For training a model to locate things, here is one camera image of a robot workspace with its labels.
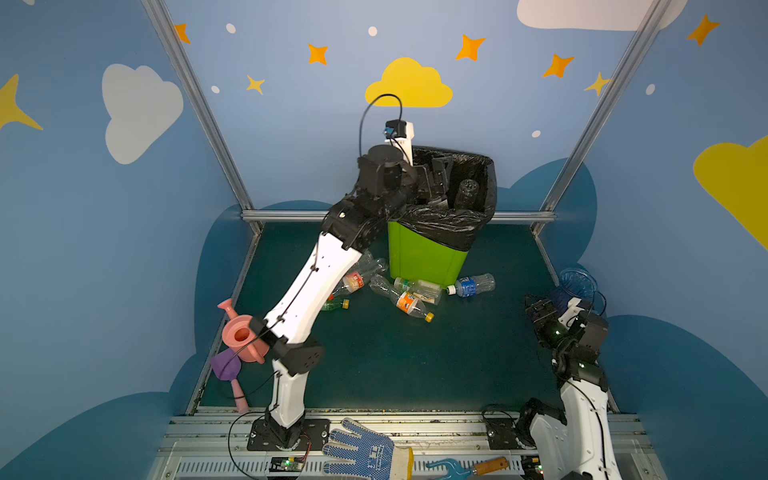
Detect tall clear bottle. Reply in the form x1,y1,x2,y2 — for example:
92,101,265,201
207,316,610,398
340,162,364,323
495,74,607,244
453,178,480,210

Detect crushed green bottle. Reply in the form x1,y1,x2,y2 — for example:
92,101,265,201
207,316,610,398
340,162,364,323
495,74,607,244
321,298,350,311

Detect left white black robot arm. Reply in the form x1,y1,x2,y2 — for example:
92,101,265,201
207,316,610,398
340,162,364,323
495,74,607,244
250,140,431,447

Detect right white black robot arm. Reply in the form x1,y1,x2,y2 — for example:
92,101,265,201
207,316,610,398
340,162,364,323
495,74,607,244
514,297,621,479

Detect black bin liner bag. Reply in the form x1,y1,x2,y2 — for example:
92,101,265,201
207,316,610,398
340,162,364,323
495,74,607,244
390,146,497,252

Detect green plastic trash bin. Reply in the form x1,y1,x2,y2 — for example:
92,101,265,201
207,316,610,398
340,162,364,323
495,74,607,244
388,222,468,287

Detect purple ribbed plastic vase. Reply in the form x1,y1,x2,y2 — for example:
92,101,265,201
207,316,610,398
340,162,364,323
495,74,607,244
550,267,599,309

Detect clear bottle white cap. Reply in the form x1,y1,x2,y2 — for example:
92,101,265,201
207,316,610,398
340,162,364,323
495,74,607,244
355,251,386,275

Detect clear bottle red label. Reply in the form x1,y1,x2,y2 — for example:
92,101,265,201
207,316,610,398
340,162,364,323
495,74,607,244
328,258,388,300

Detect blue label water bottle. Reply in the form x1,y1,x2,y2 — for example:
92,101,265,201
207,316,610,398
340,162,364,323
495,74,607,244
446,273,496,298

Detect small clear green-cap bottle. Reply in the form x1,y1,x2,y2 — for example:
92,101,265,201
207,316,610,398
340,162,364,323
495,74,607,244
394,277,443,305

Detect crushed orange label bottle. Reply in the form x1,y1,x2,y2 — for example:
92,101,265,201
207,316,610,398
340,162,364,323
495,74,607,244
369,274,434,323

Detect pink toy watering can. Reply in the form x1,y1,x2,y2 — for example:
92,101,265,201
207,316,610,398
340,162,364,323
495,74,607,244
218,299,270,364

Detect blue dotted work glove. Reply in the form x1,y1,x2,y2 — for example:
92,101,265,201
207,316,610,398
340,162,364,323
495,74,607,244
322,418,414,480

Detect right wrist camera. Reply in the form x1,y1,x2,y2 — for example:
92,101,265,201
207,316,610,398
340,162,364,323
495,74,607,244
558,297,593,328

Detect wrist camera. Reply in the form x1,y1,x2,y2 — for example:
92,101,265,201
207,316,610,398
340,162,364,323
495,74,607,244
384,119,415,163
558,297,593,328

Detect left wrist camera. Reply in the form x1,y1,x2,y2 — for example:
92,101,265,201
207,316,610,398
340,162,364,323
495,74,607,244
384,119,415,163

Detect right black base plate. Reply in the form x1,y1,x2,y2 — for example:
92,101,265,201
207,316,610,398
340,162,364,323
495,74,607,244
483,416,535,450

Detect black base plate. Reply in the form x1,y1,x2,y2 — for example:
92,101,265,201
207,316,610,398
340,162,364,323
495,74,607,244
246,416,331,452
483,416,535,450

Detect aluminium frame back rail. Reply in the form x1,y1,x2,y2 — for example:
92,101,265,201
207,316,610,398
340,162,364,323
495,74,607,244
241,210,556,224

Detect teal fork wooden handle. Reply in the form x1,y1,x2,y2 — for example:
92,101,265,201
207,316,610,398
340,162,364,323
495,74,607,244
426,457,510,480

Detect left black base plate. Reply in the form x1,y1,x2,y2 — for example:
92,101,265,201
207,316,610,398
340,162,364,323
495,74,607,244
246,416,331,452

